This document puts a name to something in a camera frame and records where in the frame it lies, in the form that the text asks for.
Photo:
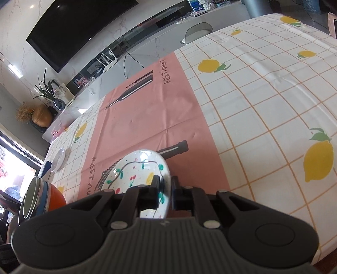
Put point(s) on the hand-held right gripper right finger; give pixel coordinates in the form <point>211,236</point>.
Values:
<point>175,191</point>

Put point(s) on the sketch picture frame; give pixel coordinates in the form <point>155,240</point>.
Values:
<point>63,92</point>

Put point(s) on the blue glass vase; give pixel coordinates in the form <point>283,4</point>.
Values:
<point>59,104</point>

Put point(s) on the blue and white box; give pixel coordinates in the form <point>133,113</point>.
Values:
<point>45,168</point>

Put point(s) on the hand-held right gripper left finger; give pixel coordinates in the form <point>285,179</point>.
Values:
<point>155,190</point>

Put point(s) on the pink photo card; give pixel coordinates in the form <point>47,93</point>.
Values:
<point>81,81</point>

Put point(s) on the white router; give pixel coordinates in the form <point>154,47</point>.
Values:
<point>108,62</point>

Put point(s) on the small white sticker plate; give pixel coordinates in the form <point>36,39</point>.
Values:
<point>59,159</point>

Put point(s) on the white rolling stool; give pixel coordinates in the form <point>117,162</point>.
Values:
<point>198,30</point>

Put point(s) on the lemon print checked tablecloth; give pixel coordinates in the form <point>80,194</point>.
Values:
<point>237,105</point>

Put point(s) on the orange gourd vase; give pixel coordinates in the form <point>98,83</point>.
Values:
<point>42,117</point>

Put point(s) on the blue steel bowl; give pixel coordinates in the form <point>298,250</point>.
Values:
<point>33,200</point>

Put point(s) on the orange bowl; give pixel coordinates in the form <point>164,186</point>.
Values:
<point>56,200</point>

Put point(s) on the black television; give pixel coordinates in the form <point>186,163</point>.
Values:
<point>79,29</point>

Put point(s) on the grey round trash can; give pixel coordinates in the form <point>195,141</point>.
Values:
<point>256,8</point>

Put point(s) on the dried yellow flowers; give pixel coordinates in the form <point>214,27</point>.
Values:
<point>23,112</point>

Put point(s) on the green leafy plant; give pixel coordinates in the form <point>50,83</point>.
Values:
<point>46,87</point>

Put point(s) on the fruit pattern white plate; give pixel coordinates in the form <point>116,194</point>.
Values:
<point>137,168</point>

